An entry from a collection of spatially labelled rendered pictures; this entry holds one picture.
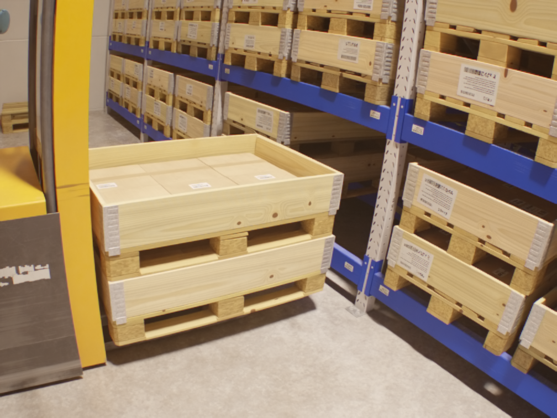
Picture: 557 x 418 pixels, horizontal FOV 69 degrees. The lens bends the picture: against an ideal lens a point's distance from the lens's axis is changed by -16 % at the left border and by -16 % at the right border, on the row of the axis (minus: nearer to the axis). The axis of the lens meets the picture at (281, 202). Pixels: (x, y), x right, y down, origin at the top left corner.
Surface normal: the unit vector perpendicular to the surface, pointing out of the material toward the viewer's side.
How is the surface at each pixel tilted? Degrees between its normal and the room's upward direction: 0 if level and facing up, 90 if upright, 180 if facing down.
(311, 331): 0
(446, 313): 90
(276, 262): 90
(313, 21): 90
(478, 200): 90
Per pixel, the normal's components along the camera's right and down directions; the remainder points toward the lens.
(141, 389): 0.11, -0.92
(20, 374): 0.57, 0.36
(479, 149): -0.82, 0.13
